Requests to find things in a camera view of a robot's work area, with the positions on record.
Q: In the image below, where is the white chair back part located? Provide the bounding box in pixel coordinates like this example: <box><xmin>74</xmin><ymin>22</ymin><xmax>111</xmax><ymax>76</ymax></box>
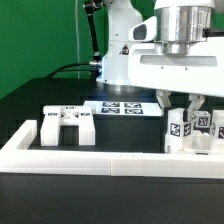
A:
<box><xmin>40</xmin><ymin>105</ymin><xmax>96</xmax><ymax>146</ymax></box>

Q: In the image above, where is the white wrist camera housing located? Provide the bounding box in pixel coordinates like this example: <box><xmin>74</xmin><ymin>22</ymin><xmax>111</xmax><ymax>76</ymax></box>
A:
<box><xmin>129</xmin><ymin>16</ymin><xmax>157</xmax><ymax>42</ymax></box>

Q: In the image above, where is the small tagged white cube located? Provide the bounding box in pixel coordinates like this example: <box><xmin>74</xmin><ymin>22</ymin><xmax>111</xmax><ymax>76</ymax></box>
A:
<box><xmin>195</xmin><ymin>111</ymin><xmax>211</xmax><ymax>128</ymax></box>

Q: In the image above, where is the black cable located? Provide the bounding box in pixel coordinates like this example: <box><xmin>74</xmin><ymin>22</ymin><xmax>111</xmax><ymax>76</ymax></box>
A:
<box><xmin>45</xmin><ymin>61</ymin><xmax>101</xmax><ymax>80</ymax></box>

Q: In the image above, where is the white sheet with tags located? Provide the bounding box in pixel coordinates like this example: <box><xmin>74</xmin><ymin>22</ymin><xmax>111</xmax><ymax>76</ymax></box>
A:
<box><xmin>84</xmin><ymin>101</ymin><xmax>162</xmax><ymax>117</ymax></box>

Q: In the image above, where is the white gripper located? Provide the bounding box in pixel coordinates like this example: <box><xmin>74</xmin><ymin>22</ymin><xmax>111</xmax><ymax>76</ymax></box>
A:
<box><xmin>128</xmin><ymin>41</ymin><xmax>224</xmax><ymax>121</ymax></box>

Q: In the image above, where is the white chair seat part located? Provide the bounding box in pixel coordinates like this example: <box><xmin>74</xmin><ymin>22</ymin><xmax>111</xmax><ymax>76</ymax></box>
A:
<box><xmin>164</xmin><ymin>130</ymin><xmax>224</xmax><ymax>155</ymax></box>

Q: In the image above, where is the white U-shaped border frame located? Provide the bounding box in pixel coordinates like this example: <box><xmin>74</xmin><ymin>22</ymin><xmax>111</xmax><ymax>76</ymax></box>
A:
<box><xmin>0</xmin><ymin>120</ymin><xmax>224</xmax><ymax>179</ymax></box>

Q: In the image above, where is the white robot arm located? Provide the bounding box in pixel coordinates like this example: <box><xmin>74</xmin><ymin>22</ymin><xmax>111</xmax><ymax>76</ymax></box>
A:
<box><xmin>97</xmin><ymin>0</ymin><xmax>224</xmax><ymax>120</ymax></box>

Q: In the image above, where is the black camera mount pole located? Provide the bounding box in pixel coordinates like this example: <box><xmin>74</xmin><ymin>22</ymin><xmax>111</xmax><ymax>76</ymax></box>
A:
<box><xmin>83</xmin><ymin>0</ymin><xmax>102</xmax><ymax>68</ymax></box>

